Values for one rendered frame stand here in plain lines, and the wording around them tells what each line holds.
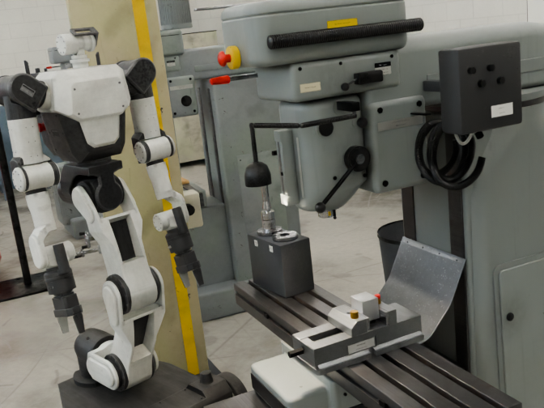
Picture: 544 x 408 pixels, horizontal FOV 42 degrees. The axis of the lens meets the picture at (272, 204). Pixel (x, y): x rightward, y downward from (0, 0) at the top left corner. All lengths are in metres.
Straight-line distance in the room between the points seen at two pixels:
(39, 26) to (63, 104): 8.53
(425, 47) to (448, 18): 6.15
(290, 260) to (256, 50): 0.84
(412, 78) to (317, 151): 0.35
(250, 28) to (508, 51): 0.65
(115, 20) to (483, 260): 2.16
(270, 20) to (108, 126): 0.82
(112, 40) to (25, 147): 1.33
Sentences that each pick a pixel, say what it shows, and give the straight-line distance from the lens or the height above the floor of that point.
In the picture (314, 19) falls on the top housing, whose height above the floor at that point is 1.83.
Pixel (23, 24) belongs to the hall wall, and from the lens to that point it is 10.82.
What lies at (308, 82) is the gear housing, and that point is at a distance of 1.84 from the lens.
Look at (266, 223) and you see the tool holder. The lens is 2.46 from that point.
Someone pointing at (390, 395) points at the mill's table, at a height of 0.94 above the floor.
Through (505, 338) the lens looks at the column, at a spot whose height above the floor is 0.83.
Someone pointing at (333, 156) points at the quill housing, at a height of 1.47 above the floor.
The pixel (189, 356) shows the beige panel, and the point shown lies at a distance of 3.95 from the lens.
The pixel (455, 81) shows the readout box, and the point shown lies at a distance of 1.80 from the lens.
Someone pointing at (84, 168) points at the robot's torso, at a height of 1.44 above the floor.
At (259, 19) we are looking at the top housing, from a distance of 1.79.
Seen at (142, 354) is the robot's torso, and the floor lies 0.75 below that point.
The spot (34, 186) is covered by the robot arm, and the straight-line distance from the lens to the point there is 2.33.
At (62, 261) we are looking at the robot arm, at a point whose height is 1.19.
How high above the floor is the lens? 1.82
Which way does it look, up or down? 14 degrees down
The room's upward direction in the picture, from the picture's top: 7 degrees counter-clockwise
